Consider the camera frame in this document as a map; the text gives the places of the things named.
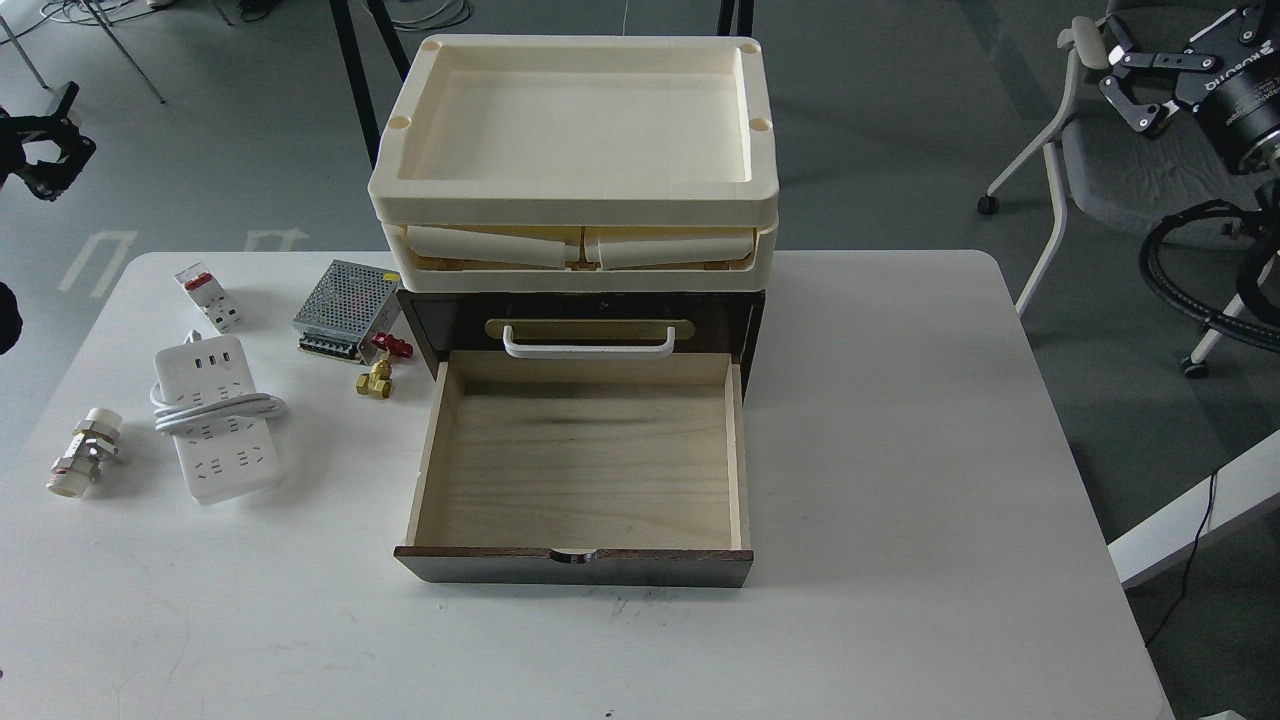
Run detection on open wooden drawer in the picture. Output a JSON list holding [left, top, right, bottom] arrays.
[[394, 352, 754, 588]]

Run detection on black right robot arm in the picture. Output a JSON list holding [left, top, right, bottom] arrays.
[[1100, 1, 1279, 176]]

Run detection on grey office chair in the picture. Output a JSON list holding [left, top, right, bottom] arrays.
[[977, 1, 1277, 378]]

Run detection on metal mesh power supply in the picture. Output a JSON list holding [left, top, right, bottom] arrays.
[[293, 260, 401, 365]]

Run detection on cream plastic tray top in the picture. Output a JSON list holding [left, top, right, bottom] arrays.
[[367, 35, 780, 228]]

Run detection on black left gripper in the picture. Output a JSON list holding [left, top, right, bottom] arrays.
[[1, 82, 97, 202]]

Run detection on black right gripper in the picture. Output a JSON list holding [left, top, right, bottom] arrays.
[[1100, 5, 1268, 138]]

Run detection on black cable hose loop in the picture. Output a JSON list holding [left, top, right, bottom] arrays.
[[1140, 199, 1280, 354]]

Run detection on white drawer handle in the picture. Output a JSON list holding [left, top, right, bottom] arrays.
[[502, 325, 676, 360]]

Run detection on white plastic pipe valve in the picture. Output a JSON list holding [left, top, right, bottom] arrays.
[[46, 407, 123, 498]]

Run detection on white power strip with cable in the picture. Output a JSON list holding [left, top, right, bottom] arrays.
[[151, 334, 285, 503]]

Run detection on cream plastic tray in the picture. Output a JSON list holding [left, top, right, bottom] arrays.
[[367, 35, 780, 228], [378, 205, 778, 293]]

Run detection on black thin floor cable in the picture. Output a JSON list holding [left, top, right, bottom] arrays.
[[1143, 470, 1219, 647]]

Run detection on brass valve red handle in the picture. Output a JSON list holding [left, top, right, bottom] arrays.
[[355, 332, 413, 400]]

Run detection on white side table edge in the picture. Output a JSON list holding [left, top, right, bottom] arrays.
[[1108, 432, 1279, 589]]

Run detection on white red circuit breaker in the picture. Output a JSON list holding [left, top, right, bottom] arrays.
[[174, 263, 243, 332]]

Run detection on cream plastic tray lower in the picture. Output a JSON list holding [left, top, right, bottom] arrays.
[[378, 205, 778, 293]]

